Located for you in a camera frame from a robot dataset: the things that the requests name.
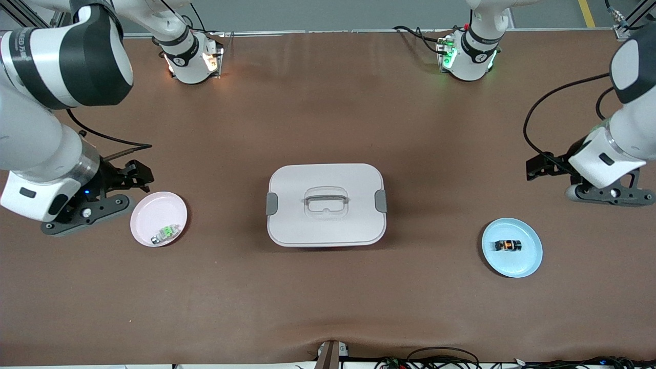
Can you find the orange and black switch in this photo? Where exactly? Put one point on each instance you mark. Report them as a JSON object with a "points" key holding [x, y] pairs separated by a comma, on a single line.
{"points": [[508, 245]]}

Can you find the green and silver switch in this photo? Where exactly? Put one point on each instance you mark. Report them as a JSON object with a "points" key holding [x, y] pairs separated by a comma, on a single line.
{"points": [[165, 234]]}

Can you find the white lidded box grey latches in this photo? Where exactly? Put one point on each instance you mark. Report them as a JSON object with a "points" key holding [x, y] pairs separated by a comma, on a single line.
{"points": [[328, 230]]}

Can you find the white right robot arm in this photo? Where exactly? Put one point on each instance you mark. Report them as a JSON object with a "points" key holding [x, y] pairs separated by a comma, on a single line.
{"points": [[31, 138]]}

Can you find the yellow floor tape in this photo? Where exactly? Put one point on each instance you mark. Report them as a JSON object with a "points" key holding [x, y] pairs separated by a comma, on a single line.
{"points": [[587, 13]]}

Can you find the metal table edge rail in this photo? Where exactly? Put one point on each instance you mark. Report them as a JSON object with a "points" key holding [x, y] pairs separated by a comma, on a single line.
{"points": [[307, 32]]}

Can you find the pink round plate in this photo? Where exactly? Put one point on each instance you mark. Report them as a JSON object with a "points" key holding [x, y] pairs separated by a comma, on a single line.
{"points": [[151, 215]]}

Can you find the light blue round plate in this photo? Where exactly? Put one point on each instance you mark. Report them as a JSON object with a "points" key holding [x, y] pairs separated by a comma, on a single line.
{"points": [[512, 264]]}

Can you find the grey camera stand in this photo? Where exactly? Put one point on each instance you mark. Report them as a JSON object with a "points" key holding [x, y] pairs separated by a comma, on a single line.
{"points": [[330, 356]]}

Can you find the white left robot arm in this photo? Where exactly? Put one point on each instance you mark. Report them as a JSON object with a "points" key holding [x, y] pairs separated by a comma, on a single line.
{"points": [[630, 128]]}

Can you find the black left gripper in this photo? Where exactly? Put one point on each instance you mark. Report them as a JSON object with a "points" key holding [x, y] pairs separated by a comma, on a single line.
{"points": [[558, 162]]}

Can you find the brown table mat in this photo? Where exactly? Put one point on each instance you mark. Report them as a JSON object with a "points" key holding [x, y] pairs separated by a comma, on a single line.
{"points": [[328, 297]]}

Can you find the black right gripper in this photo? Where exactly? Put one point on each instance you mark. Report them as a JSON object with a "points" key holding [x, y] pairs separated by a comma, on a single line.
{"points": [[110, 178]]}

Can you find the aluminium frame post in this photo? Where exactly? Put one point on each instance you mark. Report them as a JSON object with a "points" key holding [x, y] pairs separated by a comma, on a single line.
{"points": [[57, 18], [622, 33]]}

